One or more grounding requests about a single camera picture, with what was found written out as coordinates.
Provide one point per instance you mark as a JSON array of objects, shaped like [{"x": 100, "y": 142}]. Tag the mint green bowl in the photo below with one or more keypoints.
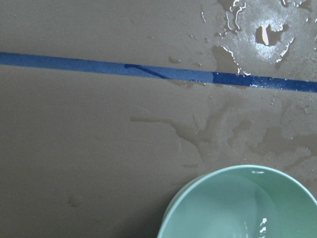
[{"x": 241, "y": 202}]

